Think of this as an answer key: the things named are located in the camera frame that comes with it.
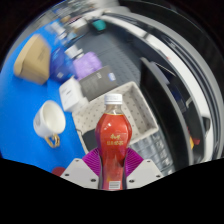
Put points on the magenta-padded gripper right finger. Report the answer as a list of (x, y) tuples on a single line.
[(145, 173)]

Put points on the purple plastic bag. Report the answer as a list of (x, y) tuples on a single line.
[(86, 65)]

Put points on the beige dotted storage basket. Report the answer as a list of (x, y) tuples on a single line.
[(136, 110)]

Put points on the black workbench shelf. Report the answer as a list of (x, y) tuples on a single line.
[(163, 110)]

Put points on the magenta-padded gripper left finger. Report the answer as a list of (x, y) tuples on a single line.
[(77, 173)]

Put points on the blue box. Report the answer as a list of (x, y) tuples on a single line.
[(61, 65)]

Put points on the white box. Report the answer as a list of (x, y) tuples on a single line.
[(71, 95)]

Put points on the brown cardboard box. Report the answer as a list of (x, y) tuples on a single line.
[(33, 60)]

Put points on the red drink bottle white cap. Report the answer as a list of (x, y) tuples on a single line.
[(113, 136)]

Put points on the dark grey flat box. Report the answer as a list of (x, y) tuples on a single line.
[(96, 83)]

